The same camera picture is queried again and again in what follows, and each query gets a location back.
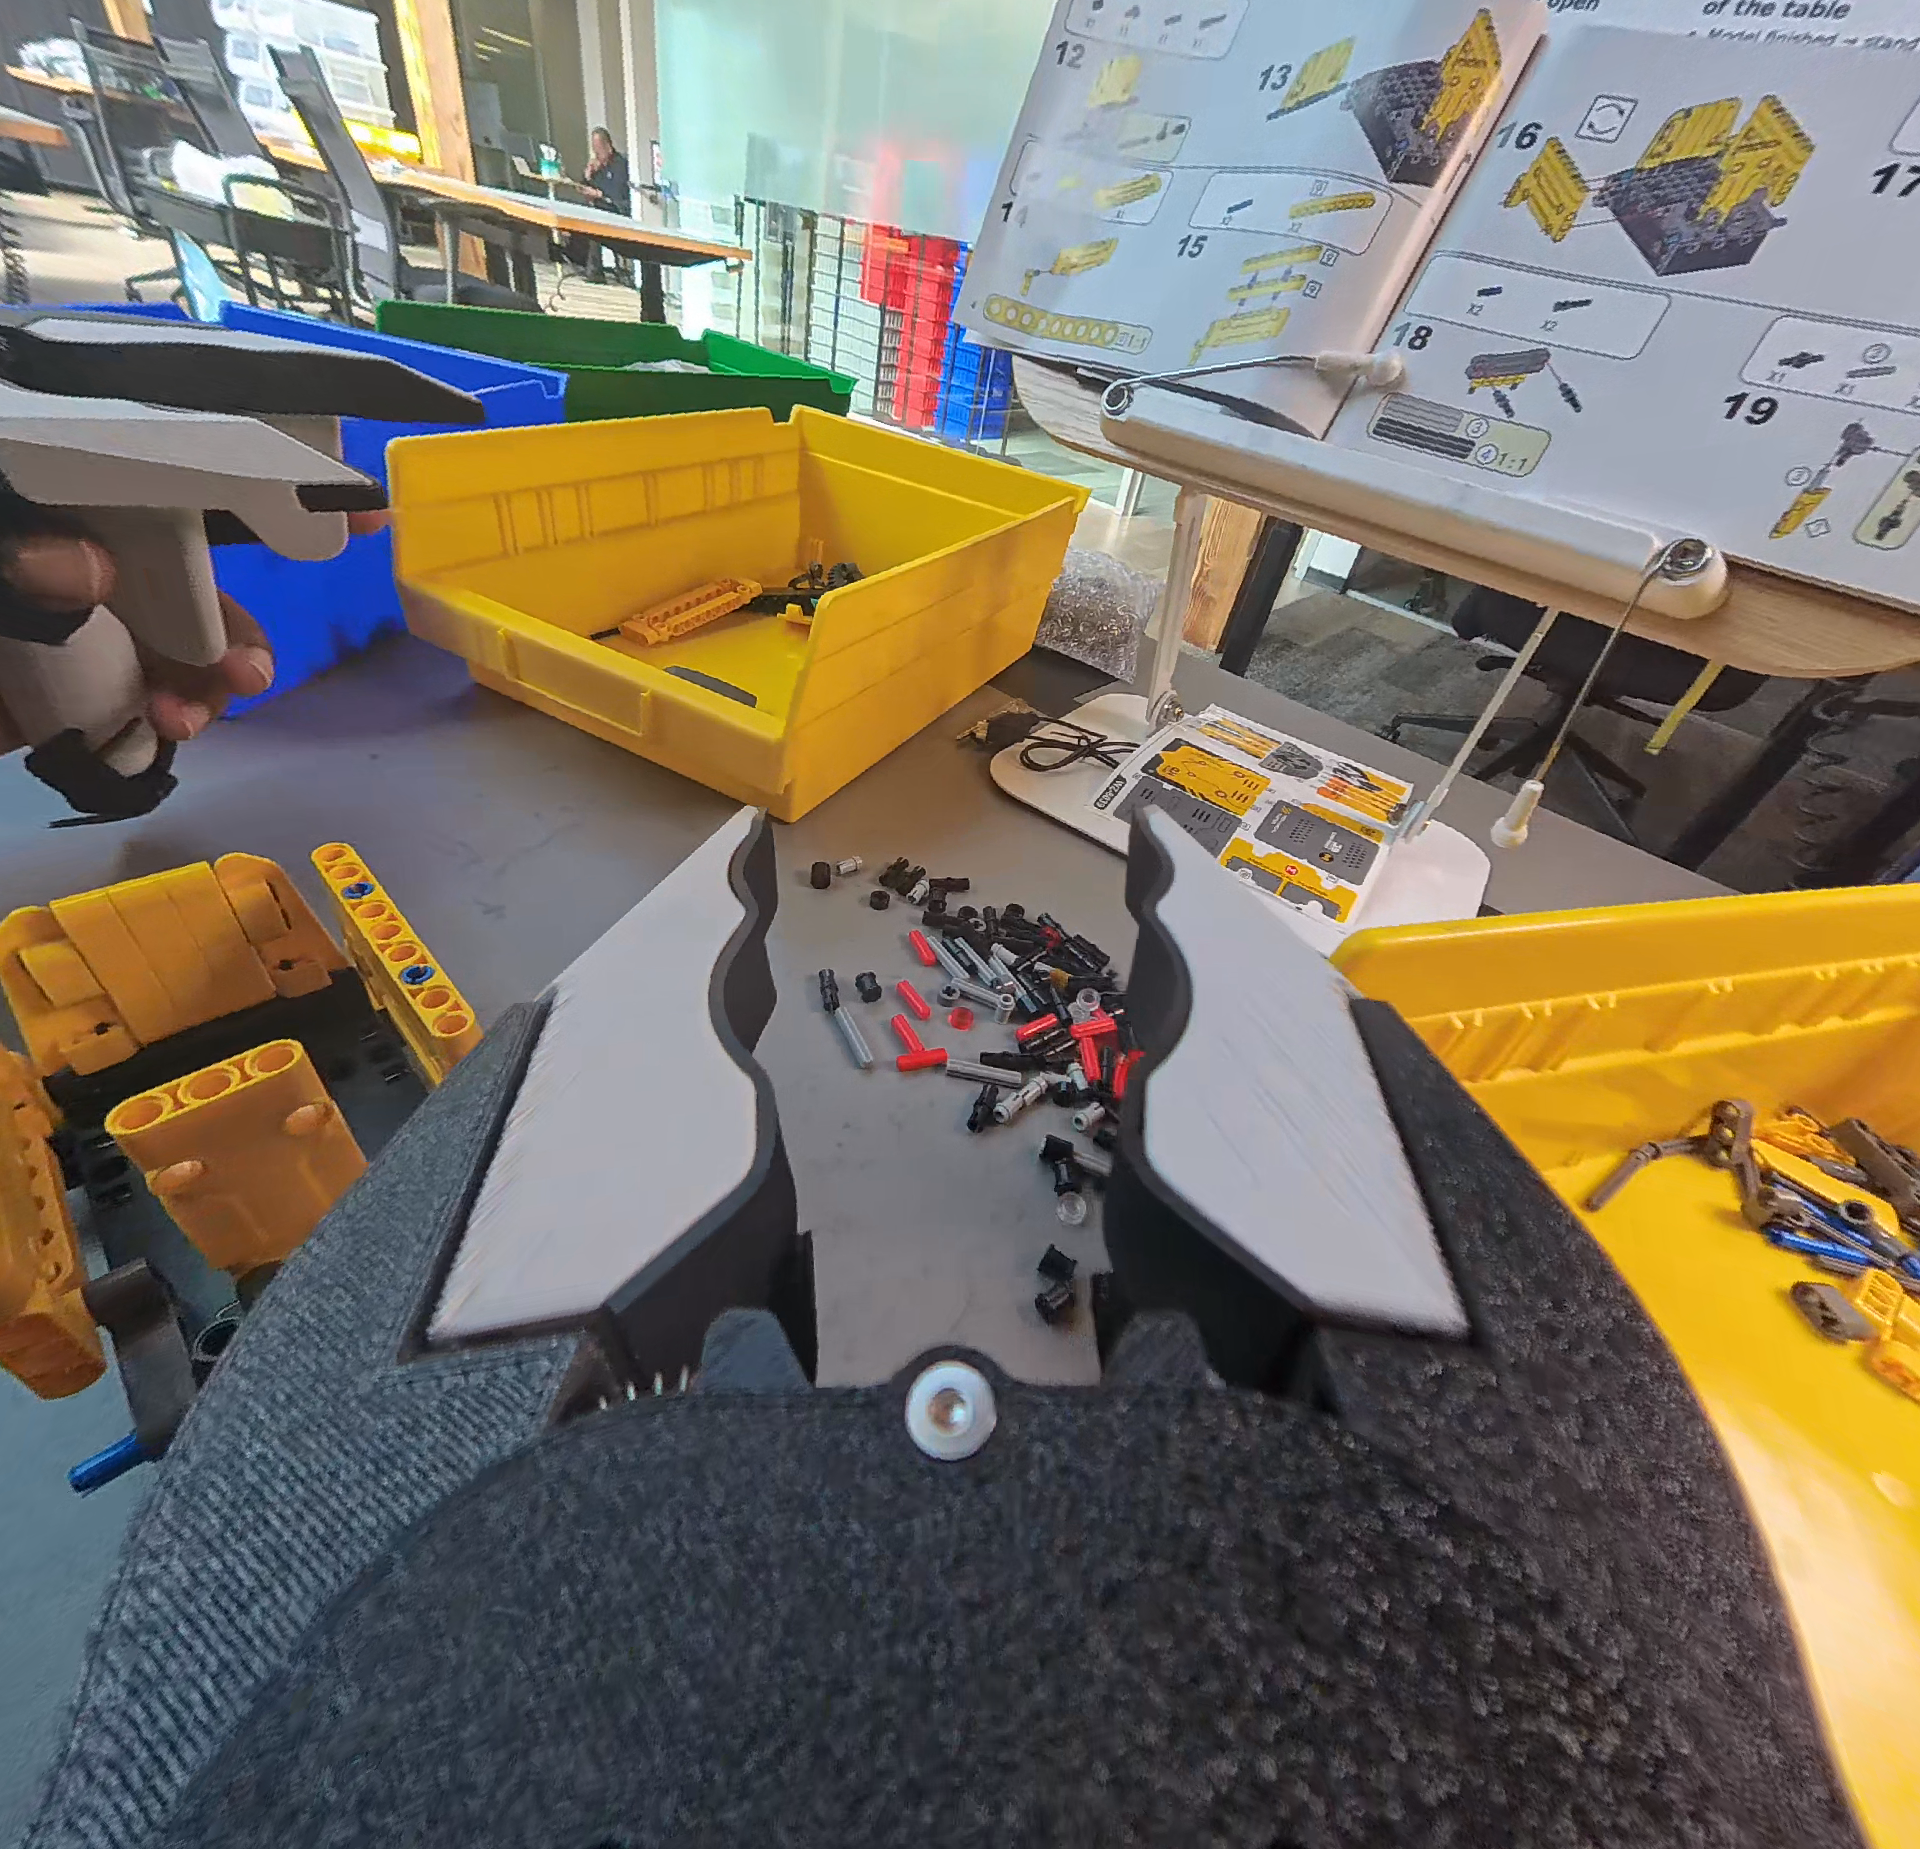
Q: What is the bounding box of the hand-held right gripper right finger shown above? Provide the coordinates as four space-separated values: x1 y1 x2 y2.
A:
1104 804 1470 1341

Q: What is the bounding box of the clear bag of small parts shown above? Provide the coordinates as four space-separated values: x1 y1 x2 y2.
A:
1034 546 1163 678

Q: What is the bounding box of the black office chair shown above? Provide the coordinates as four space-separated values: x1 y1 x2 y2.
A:
67 19 543 311

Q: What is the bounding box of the stack of red crates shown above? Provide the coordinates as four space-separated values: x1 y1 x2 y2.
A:
862 226 962 428

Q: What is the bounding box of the large lego instruction sheet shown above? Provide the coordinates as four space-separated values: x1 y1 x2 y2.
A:
951 0 1920 613

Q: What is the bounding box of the partly built yellow lego model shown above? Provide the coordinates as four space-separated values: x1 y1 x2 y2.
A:
0 842 484 1489

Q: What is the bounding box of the pile of small lego pins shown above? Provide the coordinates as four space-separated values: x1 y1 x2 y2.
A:
811 852 1151 1324

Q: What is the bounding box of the person's left hand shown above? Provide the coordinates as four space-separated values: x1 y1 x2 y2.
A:
0 489 280 748

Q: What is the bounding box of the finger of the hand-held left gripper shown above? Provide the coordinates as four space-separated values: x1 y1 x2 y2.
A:
0 380 394 563
0 311 489 431

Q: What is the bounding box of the yellow plastic storage bin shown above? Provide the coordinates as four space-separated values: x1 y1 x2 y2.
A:
386 404 1088 824
1332 887 1920 1849

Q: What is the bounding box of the white book stand with stickers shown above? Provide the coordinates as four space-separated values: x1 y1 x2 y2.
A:
1012 355 1920 890

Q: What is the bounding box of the metal spring clip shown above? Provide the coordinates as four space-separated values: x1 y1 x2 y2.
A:
1492 536 1721 849
1104 350 1403 416

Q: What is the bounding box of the stack of blue crates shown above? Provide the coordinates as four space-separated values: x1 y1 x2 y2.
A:
937 250 1022 450

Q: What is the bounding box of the green plastic storage bin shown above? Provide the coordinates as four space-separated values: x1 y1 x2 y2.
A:
373 303 857 425

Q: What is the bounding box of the wooden work table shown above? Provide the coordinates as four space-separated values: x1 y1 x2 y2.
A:
261 140 750 322

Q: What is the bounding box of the blue plastic storage bin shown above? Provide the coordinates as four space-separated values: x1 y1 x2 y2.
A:
0 303 571 716

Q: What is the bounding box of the black power cable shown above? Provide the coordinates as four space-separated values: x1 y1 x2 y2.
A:
961 702 1140 778

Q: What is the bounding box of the wooden pillar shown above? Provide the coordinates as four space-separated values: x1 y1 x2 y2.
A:
373 0 484 187

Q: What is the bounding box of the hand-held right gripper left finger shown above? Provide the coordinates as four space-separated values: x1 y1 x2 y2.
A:
427 806 800 1345

